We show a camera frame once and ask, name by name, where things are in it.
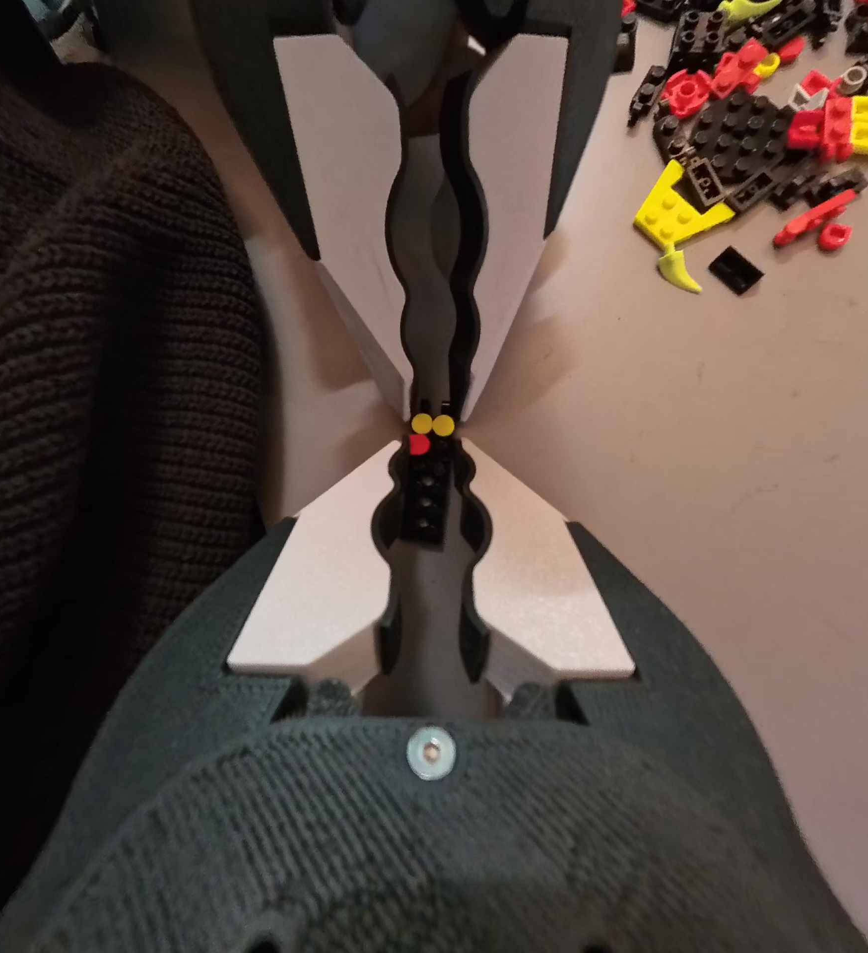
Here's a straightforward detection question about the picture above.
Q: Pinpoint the yellow lego wedge plate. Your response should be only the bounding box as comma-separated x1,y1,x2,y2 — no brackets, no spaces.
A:
633,158,736,247

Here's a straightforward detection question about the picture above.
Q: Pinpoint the small black lego cube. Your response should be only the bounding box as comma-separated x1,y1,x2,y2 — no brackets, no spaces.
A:
708,246,764,296

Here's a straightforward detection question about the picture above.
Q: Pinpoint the lime lego claw piece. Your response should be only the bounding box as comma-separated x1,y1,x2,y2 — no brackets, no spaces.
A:
657,240,703,294

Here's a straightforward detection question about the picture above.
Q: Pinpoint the small black lego assembly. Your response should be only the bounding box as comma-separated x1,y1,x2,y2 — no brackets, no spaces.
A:
402,402,459,552

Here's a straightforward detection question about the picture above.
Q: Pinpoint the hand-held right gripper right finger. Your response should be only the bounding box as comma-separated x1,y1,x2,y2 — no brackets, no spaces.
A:
462,438,637,704

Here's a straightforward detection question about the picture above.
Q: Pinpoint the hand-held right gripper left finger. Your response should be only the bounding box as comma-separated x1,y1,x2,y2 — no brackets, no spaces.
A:
227,439,405,697

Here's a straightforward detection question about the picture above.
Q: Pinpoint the pile of loose lego pieces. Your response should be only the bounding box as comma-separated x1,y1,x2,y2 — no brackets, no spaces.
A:
612,0,868,254

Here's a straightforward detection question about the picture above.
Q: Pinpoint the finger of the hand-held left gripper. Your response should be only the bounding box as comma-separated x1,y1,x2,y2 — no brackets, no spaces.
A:
273,33,418,419
440,33,572,421

